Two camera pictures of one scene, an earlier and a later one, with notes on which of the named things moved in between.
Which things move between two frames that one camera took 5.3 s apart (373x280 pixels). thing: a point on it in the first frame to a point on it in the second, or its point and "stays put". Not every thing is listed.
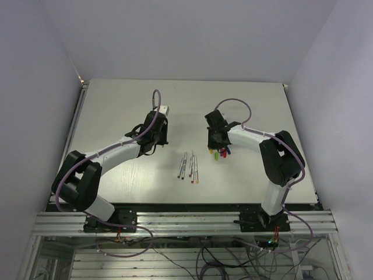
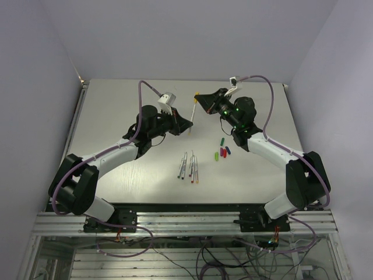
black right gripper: [211, 145] to [210, 102]
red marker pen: [192, 160] stays put
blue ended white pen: [185, 165] stays put
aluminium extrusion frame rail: [69, 223] stays put
